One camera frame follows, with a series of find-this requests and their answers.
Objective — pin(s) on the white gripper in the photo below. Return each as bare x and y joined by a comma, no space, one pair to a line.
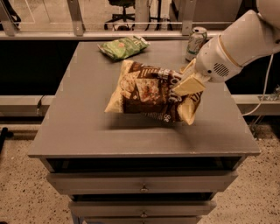
213,59

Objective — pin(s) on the brown sea salt chip bag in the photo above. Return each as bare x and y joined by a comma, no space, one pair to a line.
147,90

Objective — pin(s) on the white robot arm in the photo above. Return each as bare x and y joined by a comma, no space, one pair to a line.
249,31

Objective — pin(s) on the green jalapeno chip bag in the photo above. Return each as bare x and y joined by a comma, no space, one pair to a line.
122,48

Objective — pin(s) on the white green soda can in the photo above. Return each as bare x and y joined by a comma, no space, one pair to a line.
197,39

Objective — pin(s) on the black office chair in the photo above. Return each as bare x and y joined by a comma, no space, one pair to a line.
124,16

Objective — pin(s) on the upper grey drawer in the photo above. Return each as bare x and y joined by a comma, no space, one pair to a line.
108,183

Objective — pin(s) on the grey drawer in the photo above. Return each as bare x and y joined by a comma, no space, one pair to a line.
108,183
142,209

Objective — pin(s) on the grey drawer cabinet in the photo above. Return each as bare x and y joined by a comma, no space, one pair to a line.
79,136

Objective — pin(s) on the lower grey drawer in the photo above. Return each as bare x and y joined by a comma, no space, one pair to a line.
142,209

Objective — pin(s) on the metal window rail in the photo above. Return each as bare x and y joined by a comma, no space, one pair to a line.
85,19

